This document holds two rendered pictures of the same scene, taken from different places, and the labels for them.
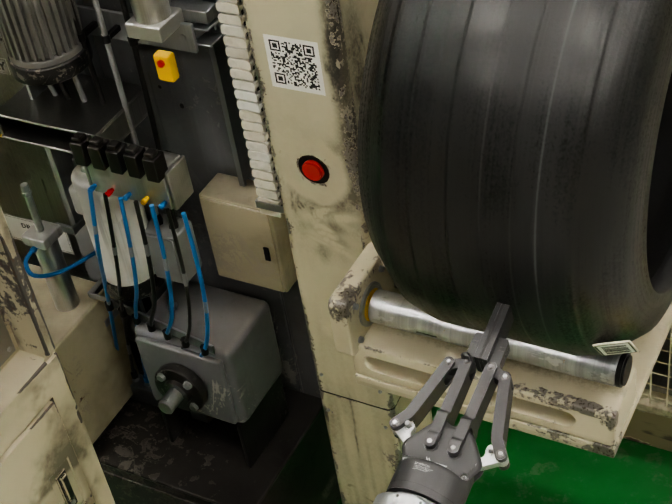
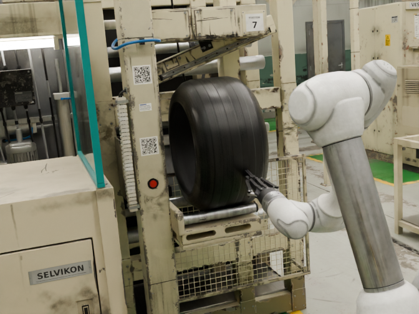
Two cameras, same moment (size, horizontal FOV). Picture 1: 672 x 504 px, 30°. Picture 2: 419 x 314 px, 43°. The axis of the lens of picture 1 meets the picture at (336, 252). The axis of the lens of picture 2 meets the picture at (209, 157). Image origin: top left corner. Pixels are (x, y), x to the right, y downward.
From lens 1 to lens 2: 162 cm
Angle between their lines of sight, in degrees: 54
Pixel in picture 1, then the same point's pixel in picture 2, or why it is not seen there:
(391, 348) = (193, 228)
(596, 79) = (254, 103)
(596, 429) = (256, 225)
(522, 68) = (238, 104)
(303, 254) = (147, 221)
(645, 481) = not seen: outside the picture
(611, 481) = not seen: outside the picture
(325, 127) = (158, 165)
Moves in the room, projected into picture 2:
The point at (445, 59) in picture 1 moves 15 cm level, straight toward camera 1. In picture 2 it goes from (220, 107) to (249, 108)
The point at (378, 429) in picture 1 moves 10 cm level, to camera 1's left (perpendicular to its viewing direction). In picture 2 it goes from (171, 291) to (156, 301)
